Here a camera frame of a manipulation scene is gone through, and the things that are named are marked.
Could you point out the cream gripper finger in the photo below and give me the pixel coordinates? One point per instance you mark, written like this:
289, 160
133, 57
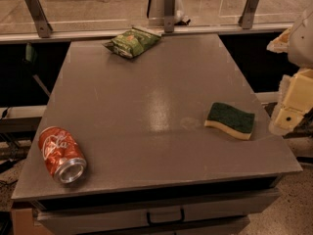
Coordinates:
281, 43
294, 102

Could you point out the green and yellow sponge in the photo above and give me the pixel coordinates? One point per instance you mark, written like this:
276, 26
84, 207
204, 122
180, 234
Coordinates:
232, 121

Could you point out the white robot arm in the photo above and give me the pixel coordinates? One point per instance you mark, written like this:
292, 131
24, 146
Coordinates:
300, 51

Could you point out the green jalapeno chip bag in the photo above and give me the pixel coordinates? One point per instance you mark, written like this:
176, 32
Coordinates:
133, 42

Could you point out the red cola can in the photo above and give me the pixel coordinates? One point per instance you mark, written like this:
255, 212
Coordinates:
61, 154

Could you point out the right metal bracket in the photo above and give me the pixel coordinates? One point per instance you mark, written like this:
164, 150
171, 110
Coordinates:
247, 18

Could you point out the metal bracket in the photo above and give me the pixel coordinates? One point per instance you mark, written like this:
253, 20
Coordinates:
247, 18
42, 25
169, 10

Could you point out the middle metal bracket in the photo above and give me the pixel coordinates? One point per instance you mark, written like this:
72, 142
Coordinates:
169, 10

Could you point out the left metal bracket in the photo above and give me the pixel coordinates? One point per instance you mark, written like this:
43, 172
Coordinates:
42, 25

